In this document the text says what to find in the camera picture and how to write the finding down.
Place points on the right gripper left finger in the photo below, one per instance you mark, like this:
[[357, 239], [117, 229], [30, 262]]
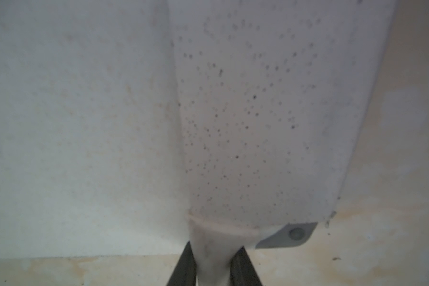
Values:
[[185, 271]]

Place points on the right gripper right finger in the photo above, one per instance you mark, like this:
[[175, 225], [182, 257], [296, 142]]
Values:
[[242, 271]]

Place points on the white speckled cleaver knife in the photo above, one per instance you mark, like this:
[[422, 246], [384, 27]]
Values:
[[272, 97]]

